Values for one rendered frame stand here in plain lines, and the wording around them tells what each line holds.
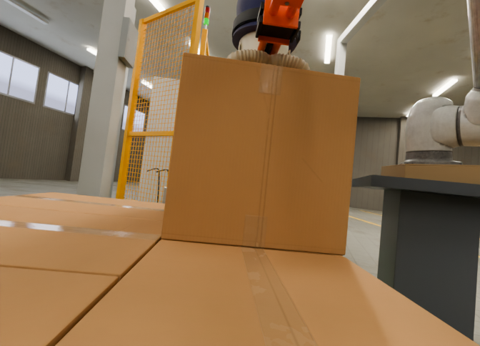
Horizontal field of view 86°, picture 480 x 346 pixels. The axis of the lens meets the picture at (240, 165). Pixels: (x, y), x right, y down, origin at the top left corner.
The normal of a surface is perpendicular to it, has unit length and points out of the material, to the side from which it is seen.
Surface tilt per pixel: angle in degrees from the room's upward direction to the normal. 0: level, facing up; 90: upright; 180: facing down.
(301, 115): 90
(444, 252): 90
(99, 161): 90
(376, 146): 90
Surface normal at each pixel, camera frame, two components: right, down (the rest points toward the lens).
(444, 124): -0.73, 0.00
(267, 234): 0.08, -0.04
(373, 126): -0.29, -0.08
